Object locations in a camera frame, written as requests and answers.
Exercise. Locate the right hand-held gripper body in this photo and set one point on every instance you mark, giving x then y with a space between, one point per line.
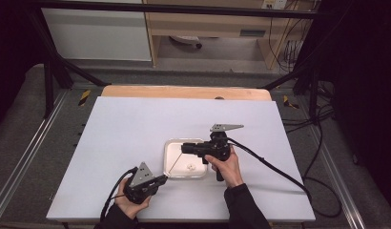
216 146

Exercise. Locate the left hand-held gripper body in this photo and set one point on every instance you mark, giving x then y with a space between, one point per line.
141 181

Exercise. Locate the small white food piece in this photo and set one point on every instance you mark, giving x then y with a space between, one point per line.
191 166

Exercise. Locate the square metal tray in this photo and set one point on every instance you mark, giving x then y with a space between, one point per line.
184 168

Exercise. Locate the thin wooden skewer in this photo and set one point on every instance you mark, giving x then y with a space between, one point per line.
174 164

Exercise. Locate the person's left hand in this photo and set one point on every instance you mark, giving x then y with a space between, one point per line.
130 206

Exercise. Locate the person's right hand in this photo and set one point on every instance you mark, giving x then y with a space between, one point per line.
231 171

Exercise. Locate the white table cover board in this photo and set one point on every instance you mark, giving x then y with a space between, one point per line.
136 127

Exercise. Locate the wooden table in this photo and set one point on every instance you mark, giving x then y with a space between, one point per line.
171 92

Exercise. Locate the yellow black tape strip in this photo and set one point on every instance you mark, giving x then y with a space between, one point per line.
289 102
84 97

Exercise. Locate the office chair base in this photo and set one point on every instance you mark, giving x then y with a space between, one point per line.
184 39

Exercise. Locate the light wooden desk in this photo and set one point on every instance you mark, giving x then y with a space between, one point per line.
200 24

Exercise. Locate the white cabinet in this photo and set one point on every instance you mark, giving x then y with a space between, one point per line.
95 35

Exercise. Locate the dark curtain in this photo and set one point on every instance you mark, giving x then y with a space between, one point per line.
365 79
12 47

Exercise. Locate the aluminium rail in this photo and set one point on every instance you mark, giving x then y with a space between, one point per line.
338 178
28 149

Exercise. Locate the black metal frame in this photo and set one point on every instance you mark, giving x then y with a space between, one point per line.
184 9

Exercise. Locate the white wall socket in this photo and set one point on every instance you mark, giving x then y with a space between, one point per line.
274 4

